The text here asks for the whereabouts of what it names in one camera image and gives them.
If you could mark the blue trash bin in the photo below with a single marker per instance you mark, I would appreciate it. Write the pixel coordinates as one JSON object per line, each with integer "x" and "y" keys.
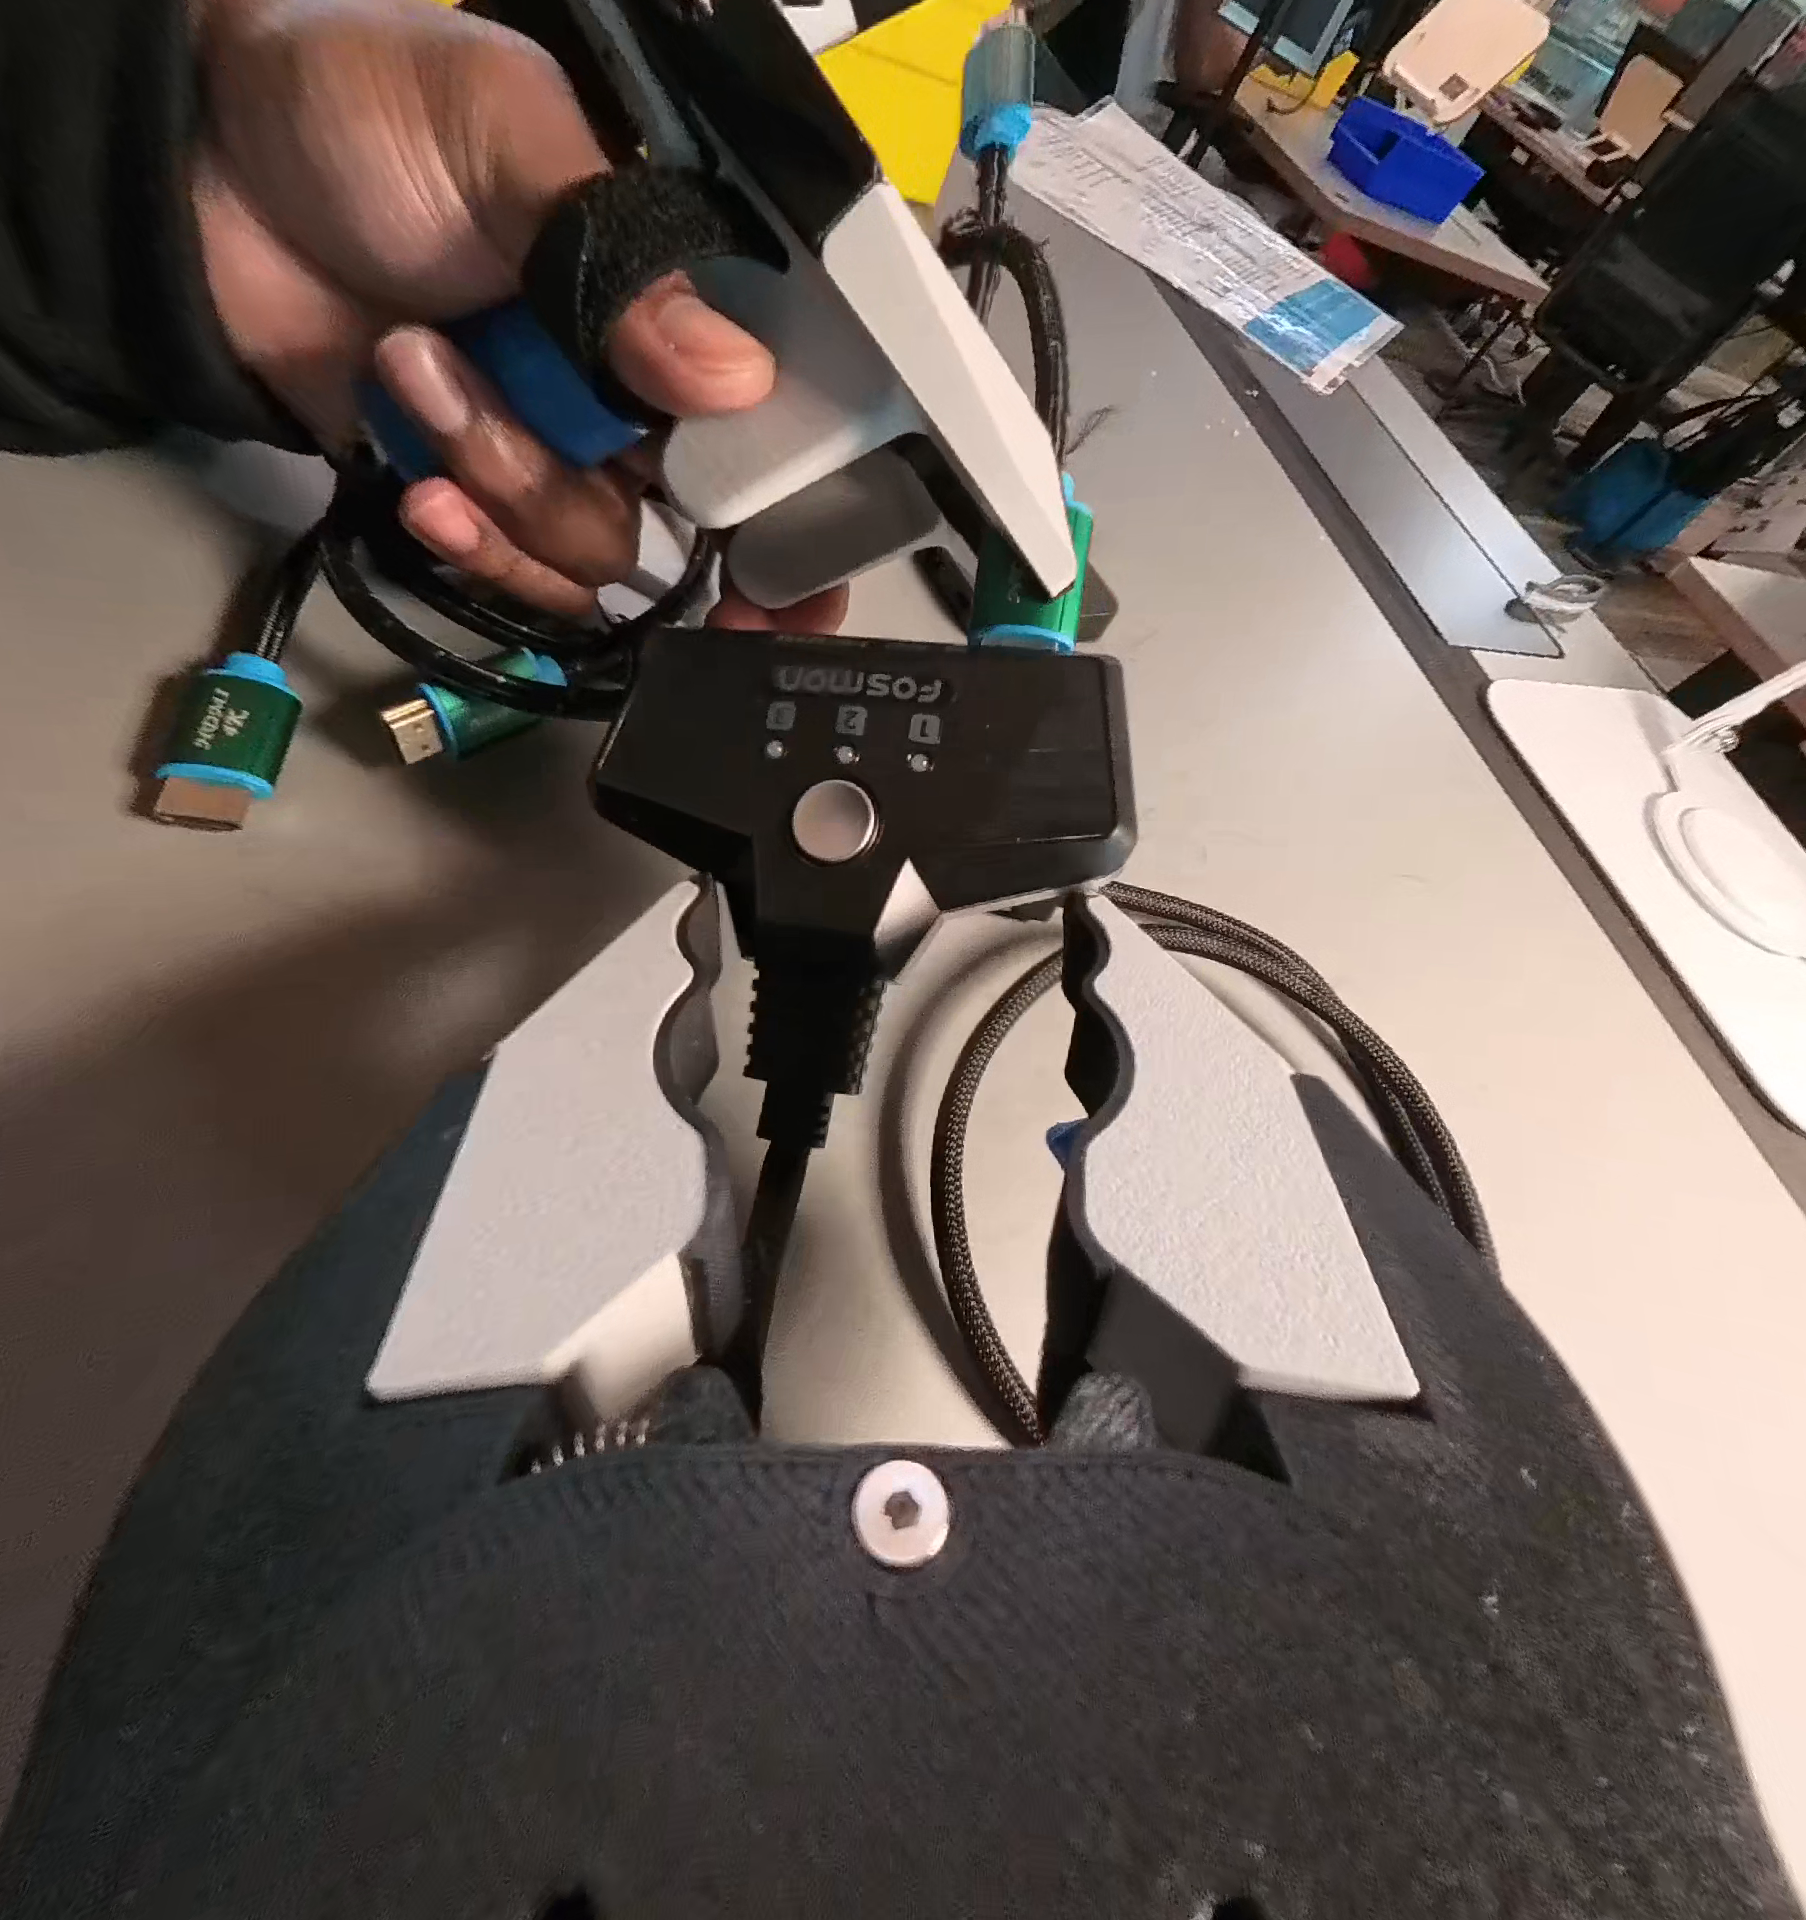
{"x": 1638, "y": 502}

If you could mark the yellow plastic bin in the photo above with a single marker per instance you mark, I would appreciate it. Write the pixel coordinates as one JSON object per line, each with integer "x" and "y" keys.
{"x": 904, "y": 75}

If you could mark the black office chair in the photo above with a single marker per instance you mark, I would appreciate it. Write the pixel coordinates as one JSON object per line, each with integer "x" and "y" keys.
{"x": 1670, "y": 254}

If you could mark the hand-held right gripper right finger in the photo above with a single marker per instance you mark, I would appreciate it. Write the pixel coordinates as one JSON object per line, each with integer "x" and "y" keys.
{"x": 1232, "y": 1200}

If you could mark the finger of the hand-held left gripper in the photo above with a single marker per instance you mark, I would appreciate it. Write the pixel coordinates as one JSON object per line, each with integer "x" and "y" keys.
{"x": 844, "y": 540}
{"x": 814, "y": 389}

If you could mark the clear plastic bag blue label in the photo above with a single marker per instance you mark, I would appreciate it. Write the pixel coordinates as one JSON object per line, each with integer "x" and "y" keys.
{"x": 1217, "y": 240}

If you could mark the small silver clip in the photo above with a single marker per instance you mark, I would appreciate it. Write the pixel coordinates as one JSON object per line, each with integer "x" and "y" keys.
{"x": 1554, "y": 595}

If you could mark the person's left hand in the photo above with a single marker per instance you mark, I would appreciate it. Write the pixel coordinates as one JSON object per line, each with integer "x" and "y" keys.
{"x": 380, "y": 149}

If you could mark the black usb hub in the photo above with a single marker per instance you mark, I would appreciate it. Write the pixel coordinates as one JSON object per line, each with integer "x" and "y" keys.
{"x": 1103, "y": 608}

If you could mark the black hdmi switch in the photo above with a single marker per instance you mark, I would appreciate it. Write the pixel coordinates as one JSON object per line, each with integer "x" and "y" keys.
{"x": 993, "y": 795}

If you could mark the white stand clear legs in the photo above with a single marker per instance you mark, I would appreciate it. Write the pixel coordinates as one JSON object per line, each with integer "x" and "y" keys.
{"x": 1592, "y": 781}

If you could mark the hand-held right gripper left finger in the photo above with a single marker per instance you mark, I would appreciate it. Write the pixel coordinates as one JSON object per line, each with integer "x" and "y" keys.
{"x": 544, "y": 1200}

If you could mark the dark grey desk panel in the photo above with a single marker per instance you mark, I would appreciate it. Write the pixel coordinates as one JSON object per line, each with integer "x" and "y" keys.
{"x": 1384, "y": 480}

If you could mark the small blue plastic bin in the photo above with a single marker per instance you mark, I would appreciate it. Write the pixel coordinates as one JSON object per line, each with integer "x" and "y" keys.
{"x": 1405, "y": 165}

